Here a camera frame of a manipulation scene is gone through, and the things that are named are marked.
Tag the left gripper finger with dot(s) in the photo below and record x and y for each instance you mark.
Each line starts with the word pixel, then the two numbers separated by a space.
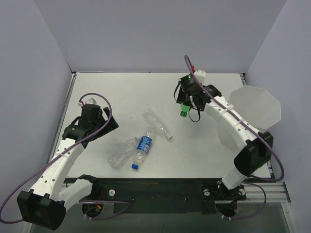
pixel 105 125
pixel 74 130

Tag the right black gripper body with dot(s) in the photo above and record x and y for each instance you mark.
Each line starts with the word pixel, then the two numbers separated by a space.
pixel 184 100

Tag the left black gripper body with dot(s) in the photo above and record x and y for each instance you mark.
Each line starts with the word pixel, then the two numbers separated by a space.
pixel 107 122

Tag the green plastic bottle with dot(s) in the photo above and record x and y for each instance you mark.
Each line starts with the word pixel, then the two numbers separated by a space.
pixel 184 110

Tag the clear bottle white cap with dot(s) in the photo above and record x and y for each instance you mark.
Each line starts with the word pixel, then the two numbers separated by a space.
pixel 157 123

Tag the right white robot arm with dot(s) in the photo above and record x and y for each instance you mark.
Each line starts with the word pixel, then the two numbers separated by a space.
pixel 254 147

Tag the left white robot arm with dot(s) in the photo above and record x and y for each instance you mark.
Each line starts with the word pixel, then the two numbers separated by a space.
pixel 46 203

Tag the white translucent bin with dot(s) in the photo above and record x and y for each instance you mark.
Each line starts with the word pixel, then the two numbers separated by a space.
pixel 257 106

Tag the crushed clear plastic bottle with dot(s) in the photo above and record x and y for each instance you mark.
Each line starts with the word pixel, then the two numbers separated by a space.
pixel 121 156

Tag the Pepsi bottle blue label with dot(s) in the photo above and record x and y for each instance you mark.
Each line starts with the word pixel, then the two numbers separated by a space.
pixel 143 147

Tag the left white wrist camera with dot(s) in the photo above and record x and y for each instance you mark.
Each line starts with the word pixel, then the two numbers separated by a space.
pixel 91 101

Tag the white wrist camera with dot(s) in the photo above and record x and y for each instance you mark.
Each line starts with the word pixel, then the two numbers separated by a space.
pixel 91 101
pixel 200 75

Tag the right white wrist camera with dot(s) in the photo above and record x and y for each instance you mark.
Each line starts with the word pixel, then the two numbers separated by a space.
pixel 200 75

